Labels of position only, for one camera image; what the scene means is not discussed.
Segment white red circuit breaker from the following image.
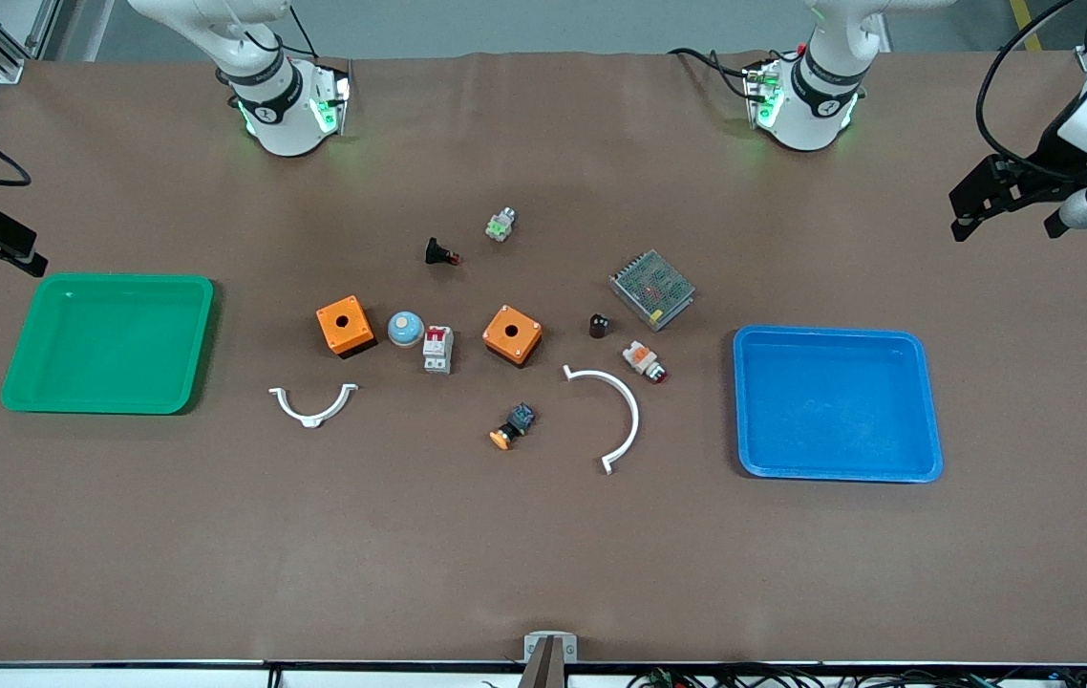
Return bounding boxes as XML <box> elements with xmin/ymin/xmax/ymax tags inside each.
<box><xmin>422</xmin><ymin>325</ymin><xmax>455</xmax><ymax>376</ymax></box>

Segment green plastic tray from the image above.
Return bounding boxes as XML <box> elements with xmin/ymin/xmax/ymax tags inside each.
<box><xmin>1</xmin><ymin>274</ymin><xmax>216</xmax><ymax>416</ymax></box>

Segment blue plastic tray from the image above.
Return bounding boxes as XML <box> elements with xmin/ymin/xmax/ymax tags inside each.
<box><xmin>733</xmin><ymin>325</ymin><xmax>944</xmax><ymax>484</ymax></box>

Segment metal mesh power supply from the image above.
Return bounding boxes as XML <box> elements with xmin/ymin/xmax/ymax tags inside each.
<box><xmin>609</xmin><ymin>249</ymin><xmax>696</xmax><ymax>332</ymax></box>

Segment orange button box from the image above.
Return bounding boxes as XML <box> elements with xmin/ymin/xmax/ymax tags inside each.
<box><xmin>482</xmin><ymin>305</ymin><xmax>544</xmax><ymax>368</ymax></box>
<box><xmin>316</xmin><ymin>295</ymin><xmax>378</xmax><ymax>359</ymax></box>

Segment orange white red pushbutton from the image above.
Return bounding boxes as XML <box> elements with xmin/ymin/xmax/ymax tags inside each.
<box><xmin>622</xmin><ymin>340</ymin><xmax>669</xmax><ymax>385</ymax></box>

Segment orange mushroom pushbutton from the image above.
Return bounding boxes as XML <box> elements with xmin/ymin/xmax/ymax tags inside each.
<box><xmin>489</xmin><ymin>402</ymin><xmax>537</xmax><ymax>451</ymax></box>

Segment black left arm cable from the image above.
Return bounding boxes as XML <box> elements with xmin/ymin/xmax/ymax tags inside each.
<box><xmin>975</xmin><ymin>0</ymin><xmax>1087</xmax><ymax>183</ymax></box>

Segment black base cable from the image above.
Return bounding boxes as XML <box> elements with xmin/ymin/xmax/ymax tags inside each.
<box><xmin>668</xmin><ymin>46</ymin><xmax>766</xmax><ymax>101</ymax></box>

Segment small white curved bracket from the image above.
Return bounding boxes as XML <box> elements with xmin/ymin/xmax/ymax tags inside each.
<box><xmin>268</xmin><ymin>383</ymin><xmax>359</xmax><ymax>429</ymax></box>

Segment large white curved bracket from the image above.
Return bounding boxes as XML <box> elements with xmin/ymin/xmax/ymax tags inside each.
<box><xmin>563</xmin><ymin>364</ymin><xmax>641</xmax><ymax>475</ymax></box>

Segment grey metal mount plate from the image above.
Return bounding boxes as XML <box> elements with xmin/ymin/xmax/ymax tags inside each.
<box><xmin>523</xmin><ymin>631</ymin><xmax>579</xmax><ymax>663</ymax></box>

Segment brown camera pole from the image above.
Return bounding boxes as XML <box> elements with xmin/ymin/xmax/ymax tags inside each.
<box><xmin>517</xmin><ymin>637</ymin><xmax>569</xmax><ymax>688</ymax></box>

